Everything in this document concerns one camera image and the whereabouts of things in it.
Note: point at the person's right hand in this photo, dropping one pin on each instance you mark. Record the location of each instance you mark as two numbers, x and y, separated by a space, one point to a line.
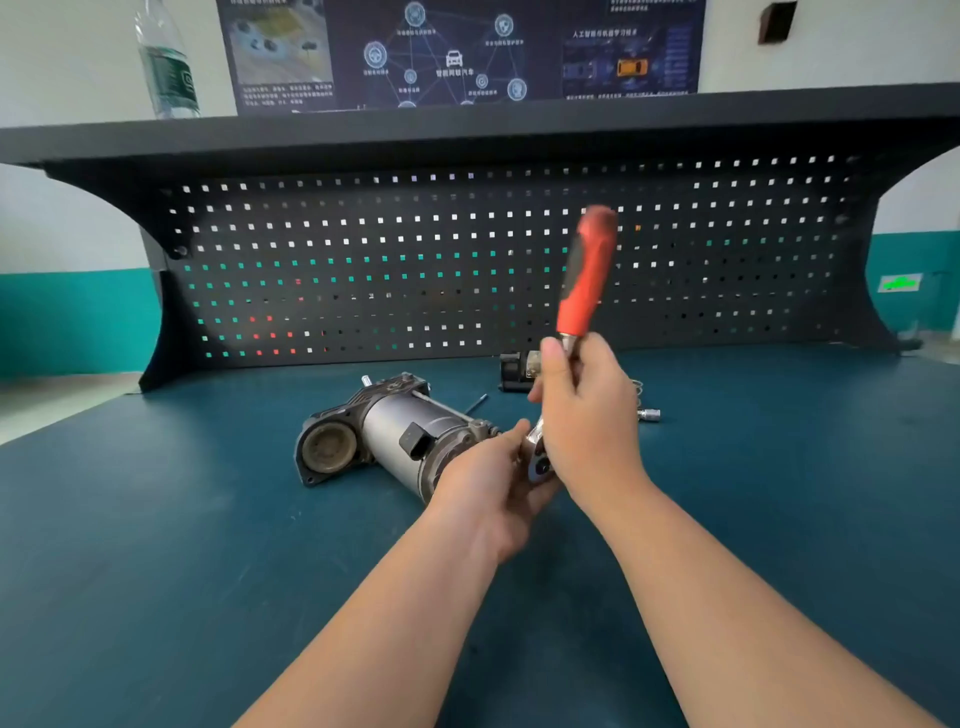
600 435

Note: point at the person's left hand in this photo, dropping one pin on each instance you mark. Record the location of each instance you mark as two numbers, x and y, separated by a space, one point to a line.
480 495

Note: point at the person's right thumb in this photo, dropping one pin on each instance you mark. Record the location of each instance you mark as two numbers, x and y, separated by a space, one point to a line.
556 375

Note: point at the person's left thumb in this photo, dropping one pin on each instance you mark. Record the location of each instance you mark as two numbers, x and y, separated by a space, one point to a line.
506 439

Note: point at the person's left forearm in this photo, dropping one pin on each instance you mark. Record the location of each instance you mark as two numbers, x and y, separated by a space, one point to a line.
382 637

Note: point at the person's right forearm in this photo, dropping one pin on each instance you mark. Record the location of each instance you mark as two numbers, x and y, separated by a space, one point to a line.
720 622

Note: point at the small black metal part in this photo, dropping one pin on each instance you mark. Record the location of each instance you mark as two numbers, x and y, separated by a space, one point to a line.
514 373

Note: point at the black thin rod tool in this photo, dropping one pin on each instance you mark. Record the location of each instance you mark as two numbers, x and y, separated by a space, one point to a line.
477 405

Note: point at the silver socket bit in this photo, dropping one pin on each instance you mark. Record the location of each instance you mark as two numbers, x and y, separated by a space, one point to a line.
649 414

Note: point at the grey starter motor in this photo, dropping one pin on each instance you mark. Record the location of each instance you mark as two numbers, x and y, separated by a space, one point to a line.
397 439

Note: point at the black pegboard shelf unit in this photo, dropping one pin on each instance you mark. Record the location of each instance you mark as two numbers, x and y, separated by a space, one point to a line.
450 247

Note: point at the green exit sign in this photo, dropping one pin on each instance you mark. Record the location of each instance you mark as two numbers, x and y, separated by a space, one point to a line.
899 283

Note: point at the clear plastic water bottle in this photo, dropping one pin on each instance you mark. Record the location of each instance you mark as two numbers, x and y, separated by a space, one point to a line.
166 67

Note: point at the dark blue wall poster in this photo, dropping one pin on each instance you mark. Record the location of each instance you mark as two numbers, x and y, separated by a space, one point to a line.
450 52

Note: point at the dark wall box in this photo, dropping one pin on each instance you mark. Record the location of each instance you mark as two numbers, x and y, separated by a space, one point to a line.
777 22

